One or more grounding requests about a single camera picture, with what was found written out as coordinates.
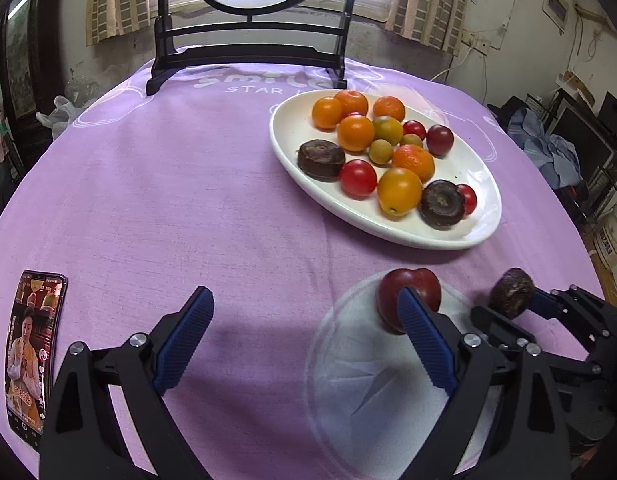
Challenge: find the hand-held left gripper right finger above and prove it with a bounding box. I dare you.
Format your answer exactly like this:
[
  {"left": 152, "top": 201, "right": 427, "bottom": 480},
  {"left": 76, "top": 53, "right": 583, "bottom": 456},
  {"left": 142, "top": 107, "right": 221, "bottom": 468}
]
[{"left": 396, "top": 287, "right": 572, "bottom": 480}]

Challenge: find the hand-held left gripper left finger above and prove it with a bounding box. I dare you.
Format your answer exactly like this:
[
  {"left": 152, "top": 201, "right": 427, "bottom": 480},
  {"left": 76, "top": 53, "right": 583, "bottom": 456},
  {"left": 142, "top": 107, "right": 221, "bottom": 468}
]
[{"left": 38, "top": 286, "right": 214, "bottom": 480}]

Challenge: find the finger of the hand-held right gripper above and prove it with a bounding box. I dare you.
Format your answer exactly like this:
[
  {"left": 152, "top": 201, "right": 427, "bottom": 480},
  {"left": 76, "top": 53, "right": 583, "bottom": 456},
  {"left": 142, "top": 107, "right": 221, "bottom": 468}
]
[
  {"left": 471, "top": 305, "right": 597, "bottom": 381},
  {"left": 533, "top": 285, "right": 617, "bottom": 356}
]

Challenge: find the brown water chestnut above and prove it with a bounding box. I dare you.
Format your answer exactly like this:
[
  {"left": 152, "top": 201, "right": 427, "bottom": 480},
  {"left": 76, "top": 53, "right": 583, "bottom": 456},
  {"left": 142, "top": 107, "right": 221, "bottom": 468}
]
[
  {"left": 490, "top": 268, "right": 535, "bottom": 320},
  {"left": 296, "top": 139, "right": 346, "bottom": 183},
  {"left": 420, "top": 179, "right": 465, "bottom": 231}
]

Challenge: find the dark red plum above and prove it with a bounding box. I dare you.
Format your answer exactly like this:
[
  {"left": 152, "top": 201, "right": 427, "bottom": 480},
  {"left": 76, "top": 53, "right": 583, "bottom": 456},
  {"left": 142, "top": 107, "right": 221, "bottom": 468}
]
[
  {"left": 377, "top": 268, "right": 442, "bottom": 335},
  {"left": 425, "top": 124, "right": 455, "bottom": 157}
]

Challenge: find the white oval plate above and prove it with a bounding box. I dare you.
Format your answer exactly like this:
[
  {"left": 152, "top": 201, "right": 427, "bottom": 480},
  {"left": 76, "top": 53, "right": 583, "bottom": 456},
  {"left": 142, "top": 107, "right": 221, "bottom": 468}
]
[{"left": 268, "top": 89, "right": 503, "bottom": 251}]

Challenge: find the small smooth orange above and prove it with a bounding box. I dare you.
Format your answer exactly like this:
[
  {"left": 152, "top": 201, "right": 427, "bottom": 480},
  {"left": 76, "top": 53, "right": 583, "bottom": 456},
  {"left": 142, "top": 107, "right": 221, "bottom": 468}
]
[
  {"left": 311, "top": 96, "right": 345, "bottom": 130},
  {"left": 377, "top": 167, "right": 423, "bottom": 217},
  {"left": 337, "top": 114, "right": 376, "bottom": 153}
]

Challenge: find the large rough orange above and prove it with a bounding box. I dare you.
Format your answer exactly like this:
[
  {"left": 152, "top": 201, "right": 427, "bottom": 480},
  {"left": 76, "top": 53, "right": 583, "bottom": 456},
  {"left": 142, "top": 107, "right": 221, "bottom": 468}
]
[{"left": 391, "top": 144, "right": 435, "bottom": 184}]

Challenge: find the green-yellow orange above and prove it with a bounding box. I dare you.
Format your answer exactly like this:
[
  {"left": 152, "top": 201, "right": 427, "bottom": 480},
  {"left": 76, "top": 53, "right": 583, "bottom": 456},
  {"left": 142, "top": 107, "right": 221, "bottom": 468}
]
[{"left": 373, "top": 116, "right": 404, "bottom": 145}]

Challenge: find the white printed box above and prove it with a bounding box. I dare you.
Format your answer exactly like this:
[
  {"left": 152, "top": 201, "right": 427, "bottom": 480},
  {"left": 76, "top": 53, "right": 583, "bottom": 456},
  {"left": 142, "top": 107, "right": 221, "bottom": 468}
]
[{"left": 593, "top": 220, "right": 617, "bottom": 271}]

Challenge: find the purple tablecloth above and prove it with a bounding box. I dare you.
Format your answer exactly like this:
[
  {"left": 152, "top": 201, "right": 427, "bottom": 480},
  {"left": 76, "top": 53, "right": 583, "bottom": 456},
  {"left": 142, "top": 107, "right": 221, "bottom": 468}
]
[{"left": 0, "top": 45, "right": 607, "bottom": 480}]

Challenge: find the pile of blue clothes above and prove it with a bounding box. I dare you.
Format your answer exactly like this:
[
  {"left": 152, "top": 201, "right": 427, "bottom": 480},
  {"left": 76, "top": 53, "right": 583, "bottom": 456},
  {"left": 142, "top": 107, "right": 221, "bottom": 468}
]
[{"left": 509, "top": 108, "right": 584, "bottom": 191}]

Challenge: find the smartphone with lit screen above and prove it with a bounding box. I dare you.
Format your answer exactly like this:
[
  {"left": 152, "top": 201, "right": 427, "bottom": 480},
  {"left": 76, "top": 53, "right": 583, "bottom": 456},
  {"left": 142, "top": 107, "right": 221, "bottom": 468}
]
[{"left": 6, "top": 269, "right": 69, "bottom": 453}]

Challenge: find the black monitor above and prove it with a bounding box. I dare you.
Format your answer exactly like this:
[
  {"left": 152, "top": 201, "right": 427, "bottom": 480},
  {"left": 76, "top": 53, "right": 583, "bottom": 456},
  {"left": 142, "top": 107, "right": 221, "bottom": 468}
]
[{"left": 559, "top": 105, "right": 617, "bottom": 186}]

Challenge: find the black speaker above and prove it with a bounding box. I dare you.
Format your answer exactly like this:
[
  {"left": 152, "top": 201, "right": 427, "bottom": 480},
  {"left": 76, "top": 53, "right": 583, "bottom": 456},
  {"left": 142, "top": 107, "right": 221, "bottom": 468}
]
[{"left": 597, "top": 91, "right": 617, "bottom": 136}]

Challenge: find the mandarin orange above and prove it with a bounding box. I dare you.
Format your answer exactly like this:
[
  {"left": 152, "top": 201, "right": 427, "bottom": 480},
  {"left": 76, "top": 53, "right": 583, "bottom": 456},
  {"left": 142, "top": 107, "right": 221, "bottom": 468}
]
[
  {"left": 373, "top": 95, "right": 406, "bottom": 122},
  {"left": 335, "top": 89, "right": 369, "bottom": 117}
]

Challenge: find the white plastic bag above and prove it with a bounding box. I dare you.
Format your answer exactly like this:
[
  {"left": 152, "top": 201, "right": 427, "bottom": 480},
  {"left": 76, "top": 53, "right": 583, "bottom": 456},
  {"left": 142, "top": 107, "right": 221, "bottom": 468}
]
[{"left": 36, "top": 95, "right": 84, "bottom": 142}]

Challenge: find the black framed persimmon table screen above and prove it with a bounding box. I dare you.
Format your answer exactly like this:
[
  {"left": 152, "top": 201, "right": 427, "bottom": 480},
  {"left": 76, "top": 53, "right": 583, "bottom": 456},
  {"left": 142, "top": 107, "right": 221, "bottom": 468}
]
[{"left": 146, "top": 0, "right": 364, "bottom": 97}]

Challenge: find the brick pattern curtain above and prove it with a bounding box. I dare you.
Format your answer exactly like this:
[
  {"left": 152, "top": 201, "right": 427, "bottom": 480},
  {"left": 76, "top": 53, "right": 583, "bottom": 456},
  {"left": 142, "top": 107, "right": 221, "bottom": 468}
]
[
  {"left": 86, "top": 0, "right": 162, "bottom": 47},
  {"left": 385, "top": 0, "right": 472, "bottom": 56}
]

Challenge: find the white power cable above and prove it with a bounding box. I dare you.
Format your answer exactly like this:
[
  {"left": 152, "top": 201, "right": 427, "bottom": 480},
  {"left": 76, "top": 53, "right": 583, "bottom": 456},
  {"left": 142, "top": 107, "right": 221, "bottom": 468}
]
[{"left": 431, "top": 51, "right": 473, "bottom": 82}]

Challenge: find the white wall outlet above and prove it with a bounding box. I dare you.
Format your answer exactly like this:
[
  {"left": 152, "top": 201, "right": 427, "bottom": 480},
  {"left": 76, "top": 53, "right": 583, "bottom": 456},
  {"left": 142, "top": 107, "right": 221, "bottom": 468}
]
[{"left": 461, "top": 31, "right": 492, "bottom": 56}]

